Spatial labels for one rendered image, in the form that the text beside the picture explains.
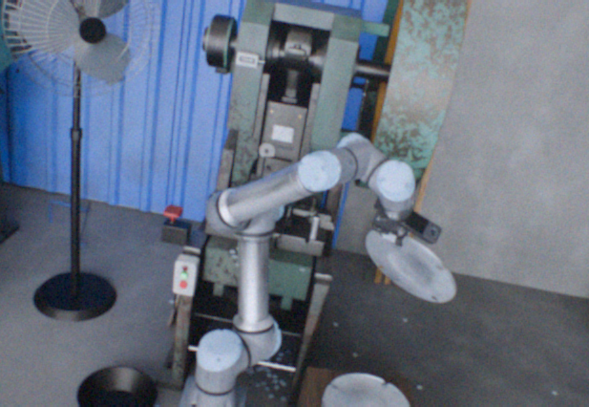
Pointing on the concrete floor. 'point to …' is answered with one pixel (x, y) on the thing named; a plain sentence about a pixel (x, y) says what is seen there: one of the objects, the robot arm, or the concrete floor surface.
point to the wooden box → (313, 391)
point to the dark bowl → (116, 388)
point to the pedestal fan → (82, 49)
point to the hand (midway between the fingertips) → (405, 240)
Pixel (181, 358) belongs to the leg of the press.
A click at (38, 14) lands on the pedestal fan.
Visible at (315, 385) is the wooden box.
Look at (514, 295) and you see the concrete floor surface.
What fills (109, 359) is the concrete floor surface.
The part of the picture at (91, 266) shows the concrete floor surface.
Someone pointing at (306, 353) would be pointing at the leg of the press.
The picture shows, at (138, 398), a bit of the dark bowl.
